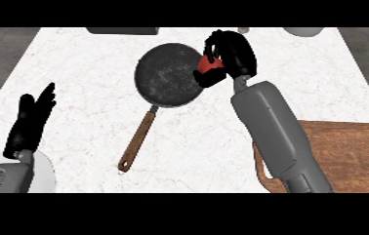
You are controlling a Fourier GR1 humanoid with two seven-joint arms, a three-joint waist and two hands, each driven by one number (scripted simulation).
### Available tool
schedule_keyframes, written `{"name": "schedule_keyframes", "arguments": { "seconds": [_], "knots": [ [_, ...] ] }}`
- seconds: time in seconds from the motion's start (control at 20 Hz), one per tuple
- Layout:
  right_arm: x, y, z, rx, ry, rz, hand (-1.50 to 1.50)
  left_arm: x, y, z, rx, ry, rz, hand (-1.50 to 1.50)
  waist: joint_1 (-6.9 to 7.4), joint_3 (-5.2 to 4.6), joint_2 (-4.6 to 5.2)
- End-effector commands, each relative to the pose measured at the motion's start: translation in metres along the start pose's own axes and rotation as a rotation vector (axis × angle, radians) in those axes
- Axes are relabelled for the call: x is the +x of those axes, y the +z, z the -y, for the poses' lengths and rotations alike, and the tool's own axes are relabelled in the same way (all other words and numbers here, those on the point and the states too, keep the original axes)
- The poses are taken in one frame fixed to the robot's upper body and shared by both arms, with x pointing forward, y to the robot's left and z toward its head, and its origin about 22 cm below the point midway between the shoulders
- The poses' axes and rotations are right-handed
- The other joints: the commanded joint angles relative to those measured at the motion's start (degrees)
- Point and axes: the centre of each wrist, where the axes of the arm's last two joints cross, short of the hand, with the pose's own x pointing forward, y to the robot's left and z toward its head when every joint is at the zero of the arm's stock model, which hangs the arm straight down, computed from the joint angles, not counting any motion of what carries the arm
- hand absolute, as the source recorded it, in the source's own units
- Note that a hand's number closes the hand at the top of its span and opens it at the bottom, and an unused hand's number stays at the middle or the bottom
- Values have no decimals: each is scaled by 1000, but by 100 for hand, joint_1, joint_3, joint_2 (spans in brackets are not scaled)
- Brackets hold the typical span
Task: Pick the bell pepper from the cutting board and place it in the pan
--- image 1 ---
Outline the pale grey round bowl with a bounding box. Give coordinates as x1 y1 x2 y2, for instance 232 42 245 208
281 27 326 38

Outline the black pan with wooden handle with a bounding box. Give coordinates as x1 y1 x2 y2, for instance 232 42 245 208
117 42 210 174

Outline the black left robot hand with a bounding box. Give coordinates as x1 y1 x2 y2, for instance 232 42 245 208
2 82 58 160

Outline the dark grey flat appliance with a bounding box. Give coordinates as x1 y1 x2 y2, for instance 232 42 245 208
86 27 160 36

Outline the brown wooden cutting board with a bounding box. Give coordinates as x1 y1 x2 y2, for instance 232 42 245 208
253 119 369 194

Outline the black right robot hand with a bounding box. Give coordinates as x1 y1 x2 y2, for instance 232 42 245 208
192 29 258 89

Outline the red bell pepper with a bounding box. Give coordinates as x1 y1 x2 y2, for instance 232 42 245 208
196 55 225 75

